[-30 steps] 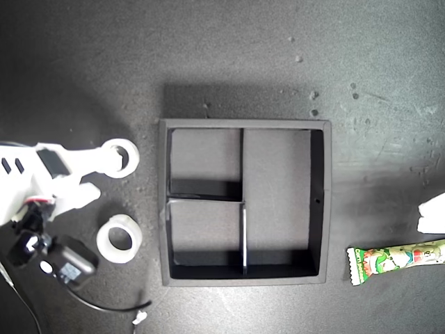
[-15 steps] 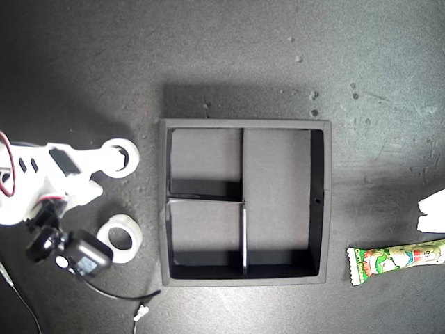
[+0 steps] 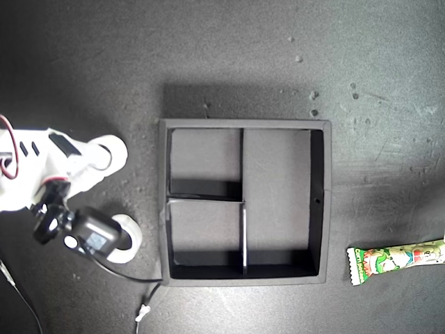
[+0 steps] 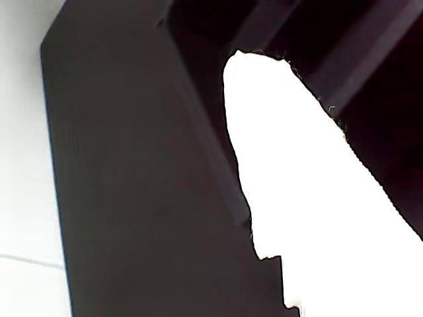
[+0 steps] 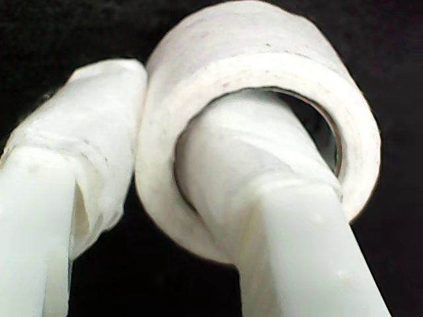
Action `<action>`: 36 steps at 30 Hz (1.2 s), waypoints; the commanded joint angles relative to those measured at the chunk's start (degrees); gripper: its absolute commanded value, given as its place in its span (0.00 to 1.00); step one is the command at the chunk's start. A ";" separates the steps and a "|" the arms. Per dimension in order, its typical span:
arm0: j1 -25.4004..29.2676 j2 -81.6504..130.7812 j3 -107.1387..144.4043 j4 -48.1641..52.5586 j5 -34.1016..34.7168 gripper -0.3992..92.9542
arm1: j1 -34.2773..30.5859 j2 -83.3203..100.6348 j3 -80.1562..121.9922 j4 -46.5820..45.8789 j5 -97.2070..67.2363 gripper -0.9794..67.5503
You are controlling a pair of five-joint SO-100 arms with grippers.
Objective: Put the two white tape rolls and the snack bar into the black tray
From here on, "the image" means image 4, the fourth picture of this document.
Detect black tray with wells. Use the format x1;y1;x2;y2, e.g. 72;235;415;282
39;0;423;317

